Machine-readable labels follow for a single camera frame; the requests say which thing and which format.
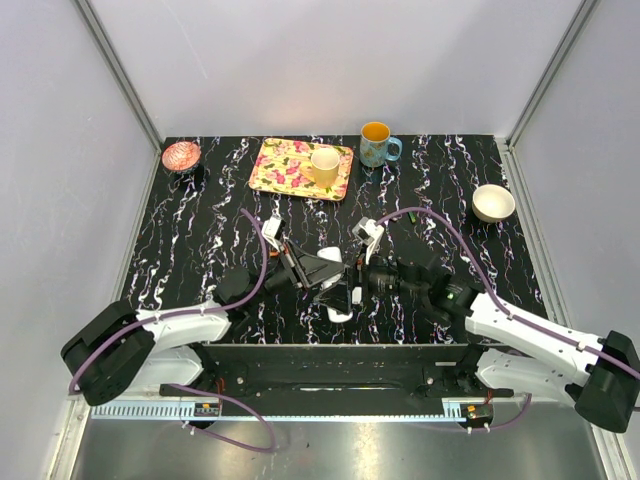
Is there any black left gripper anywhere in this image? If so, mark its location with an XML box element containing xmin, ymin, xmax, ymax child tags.
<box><xmin>246</xmin><ymin>240</ymin><xmax>344</xmax><ymax>309</ymax></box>

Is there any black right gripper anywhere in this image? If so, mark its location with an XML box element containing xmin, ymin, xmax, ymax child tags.
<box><xmin>317</xmin><ymin>241</ymin><xmax>426</xmax><ymax>315</ymax></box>

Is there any white remote control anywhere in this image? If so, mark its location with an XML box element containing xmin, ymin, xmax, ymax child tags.
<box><xmin>317</xmin><ymin>246</ymin><xmax>352</xmax><ymax>324</ymax></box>

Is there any white battery cover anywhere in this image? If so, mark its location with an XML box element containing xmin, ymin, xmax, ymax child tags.
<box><xmin>351</xmin><ymin>287</ymin><xmax>362</xmax><ymax>305</ymax></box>

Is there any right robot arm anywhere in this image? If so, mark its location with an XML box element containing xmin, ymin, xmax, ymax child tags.
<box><xmin>318</xmin><ymin>247</ymin><xmax>639</xmax><ymax>433</ymax></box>

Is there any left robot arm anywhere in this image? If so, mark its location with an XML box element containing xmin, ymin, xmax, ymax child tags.
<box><xmin>61</xmin><ymin>243</ymin><xmax>345</xmax><ymax>406</ymax></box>

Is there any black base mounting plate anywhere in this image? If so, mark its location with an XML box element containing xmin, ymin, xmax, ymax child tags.
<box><xmin>188</xmin><ymin>345</ymin><xmax>513</xmax><ymax>419</ymax></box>

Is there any yellow mug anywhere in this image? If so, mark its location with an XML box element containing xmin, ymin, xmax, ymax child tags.
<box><xmin>299</xmin><ymin>147</ymin><xmax>340</xmax><ymax>188</ymax></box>

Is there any floral serving tray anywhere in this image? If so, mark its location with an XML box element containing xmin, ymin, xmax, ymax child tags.
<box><xmin>248</xmin><ymin>137</ymin><xmax>354</xmax><ymax>202</ymax></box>

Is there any blue patterned mug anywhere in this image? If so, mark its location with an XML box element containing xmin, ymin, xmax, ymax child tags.
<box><xmin>359</xmin><ymin>121</ymin><xmax>403</xmax><ymax>169</ymax></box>

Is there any cream bowl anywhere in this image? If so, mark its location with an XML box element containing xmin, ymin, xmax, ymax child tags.
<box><xmin>472</xmin><ymin>184</ymin><xmax>516</xmax><ymax>223</ymax></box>

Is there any pink patterned bowl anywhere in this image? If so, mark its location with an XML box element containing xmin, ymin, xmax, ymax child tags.
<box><xmin>161</xmin><ymin>141</ymin><xmax>201</xmax><ymax>173</ymax></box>

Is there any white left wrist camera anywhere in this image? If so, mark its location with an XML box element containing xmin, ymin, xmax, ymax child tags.
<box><xmin>261</xmin><ymin>215</ymin><xmax>284</xmax><ymax>251</ymax></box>

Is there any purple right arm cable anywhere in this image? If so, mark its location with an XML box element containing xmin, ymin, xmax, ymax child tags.
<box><xmin>374</xmin><ymin>206</ymin><xmax>640</xmax><ymax>432</ymax></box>

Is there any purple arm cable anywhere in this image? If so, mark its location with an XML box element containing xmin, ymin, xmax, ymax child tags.
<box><xmin>374</xmin><ymin>206</ymin><xmax>640</xmax><ymax>432</ymax></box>
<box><xmin>68</xmin><ymin>208</ymin><xmax>278</xmax><ymax>453</ymax></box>

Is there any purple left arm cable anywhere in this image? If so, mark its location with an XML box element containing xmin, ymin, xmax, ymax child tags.
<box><xmin>68</xmin><ymin>208</ymin><xmax>278</xmax><ymax>453</ymax></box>

